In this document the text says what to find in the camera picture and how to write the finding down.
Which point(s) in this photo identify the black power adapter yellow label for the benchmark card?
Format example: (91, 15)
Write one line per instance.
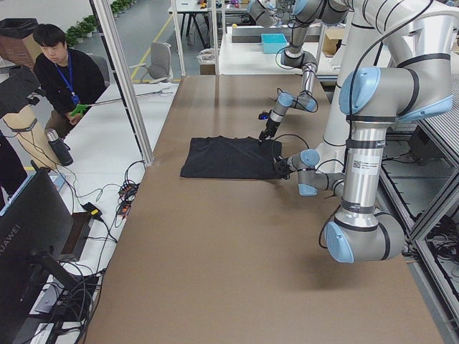
(94, 211)

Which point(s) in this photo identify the dark grey water bottle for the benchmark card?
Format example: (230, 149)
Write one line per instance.
(58, 146)

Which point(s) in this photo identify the seated man in black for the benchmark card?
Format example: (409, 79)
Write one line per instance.
(69, 77)

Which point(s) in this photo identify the near orange USB hub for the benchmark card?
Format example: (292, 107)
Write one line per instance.
(124, 208)

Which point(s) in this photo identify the far orange USB hub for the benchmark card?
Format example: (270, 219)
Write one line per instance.
(128, 190)

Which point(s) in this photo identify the black t-shirt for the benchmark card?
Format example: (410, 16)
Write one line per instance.
(231, 158)

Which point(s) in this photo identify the blue plastic bin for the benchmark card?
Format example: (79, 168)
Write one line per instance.
(273, 43)

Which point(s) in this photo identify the grey office chair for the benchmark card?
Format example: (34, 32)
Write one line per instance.
(160, 69)

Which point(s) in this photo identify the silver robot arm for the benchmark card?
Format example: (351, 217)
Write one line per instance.
(294, 56)
(372, 98)

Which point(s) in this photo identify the aluminium frame post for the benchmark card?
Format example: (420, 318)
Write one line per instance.
(113, 47)

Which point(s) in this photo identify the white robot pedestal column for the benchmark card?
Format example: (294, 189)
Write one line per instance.
(383, 34)

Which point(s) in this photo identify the black Huawei monitor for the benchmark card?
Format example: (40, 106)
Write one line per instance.
(34, 230)

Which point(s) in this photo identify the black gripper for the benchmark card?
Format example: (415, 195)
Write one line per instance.
(283, 166)
(271, 126)

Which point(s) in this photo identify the orange usb hub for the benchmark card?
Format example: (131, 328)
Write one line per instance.
(128, 190)
(124, 208)

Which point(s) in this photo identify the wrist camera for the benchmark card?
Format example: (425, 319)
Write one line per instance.
(264, 115)

